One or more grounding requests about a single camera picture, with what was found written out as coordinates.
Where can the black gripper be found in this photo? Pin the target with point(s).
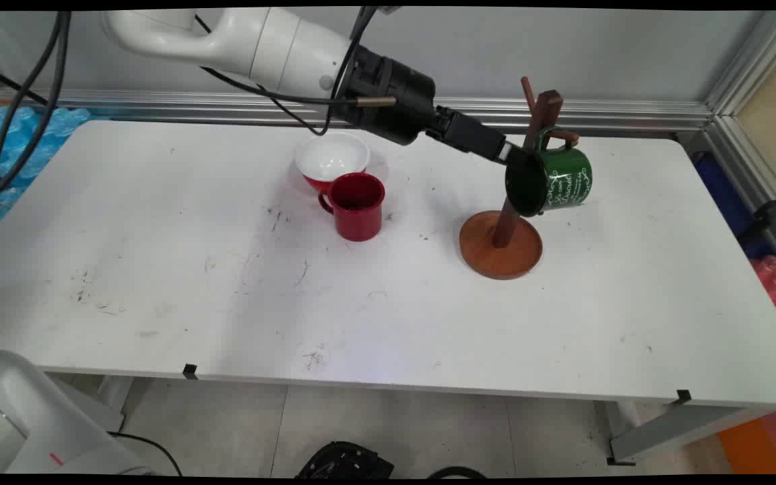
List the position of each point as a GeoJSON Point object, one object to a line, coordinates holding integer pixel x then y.
{"type": "Point", "coordinates": [395, 94]}

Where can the green enamel mug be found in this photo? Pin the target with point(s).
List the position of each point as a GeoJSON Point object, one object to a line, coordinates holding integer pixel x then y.
{"type": "Point", "coordinates": [563, 178]}

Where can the wooden mug tree stand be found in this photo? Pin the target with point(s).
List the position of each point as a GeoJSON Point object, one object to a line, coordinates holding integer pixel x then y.
{"type": "Point", "coordinates": [499, 249]}

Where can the red enamel mug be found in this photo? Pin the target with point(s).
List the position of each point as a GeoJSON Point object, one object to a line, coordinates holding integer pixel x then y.
{"type": "Point", "coordinates": [360, 215]}

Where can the red bowl white inside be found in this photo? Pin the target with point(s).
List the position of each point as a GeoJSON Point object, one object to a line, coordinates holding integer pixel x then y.
{"type": "Point", "coordinates": [331, 158]}

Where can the blue container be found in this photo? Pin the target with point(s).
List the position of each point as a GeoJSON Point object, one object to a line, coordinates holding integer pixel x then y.
{"type": "Point", "coordinates": [725, 195]}

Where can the small black table clip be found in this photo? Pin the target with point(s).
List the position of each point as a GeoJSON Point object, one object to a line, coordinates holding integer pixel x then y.
{"type": "Point", "coordinates": [190, 371]}
{"type": "Point", "coordinates": [683, 396]}

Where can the black device on floor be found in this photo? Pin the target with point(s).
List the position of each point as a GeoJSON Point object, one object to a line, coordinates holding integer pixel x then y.
{"type": "Point", "coordinates": [344, 461]}

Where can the red plastic bag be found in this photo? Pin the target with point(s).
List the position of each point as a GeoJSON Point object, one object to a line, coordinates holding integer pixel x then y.
{"type": "Point", "coordinates": [775, 283]}

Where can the grey metal table leg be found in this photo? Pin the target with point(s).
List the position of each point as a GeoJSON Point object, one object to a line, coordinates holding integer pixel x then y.
{"type": "Point", "coordinates": [677, 428]}

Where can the orange box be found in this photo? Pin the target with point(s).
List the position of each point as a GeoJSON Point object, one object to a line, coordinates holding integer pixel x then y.
{"type": "Point", "coordinates": [758, 444]}

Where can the white table leg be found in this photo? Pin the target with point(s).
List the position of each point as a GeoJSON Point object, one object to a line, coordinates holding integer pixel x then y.
{"type": "Point", "coordinates": [113, 401]}

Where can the aluminium frame corner post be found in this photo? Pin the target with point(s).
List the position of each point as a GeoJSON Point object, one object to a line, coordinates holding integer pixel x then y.
{"type": "Point", "coordinates": [752, 87]}

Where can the aluminium frame rail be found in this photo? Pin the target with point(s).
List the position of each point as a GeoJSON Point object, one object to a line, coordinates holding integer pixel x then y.
{"type": "Point", "coordinates": [159, 104]}

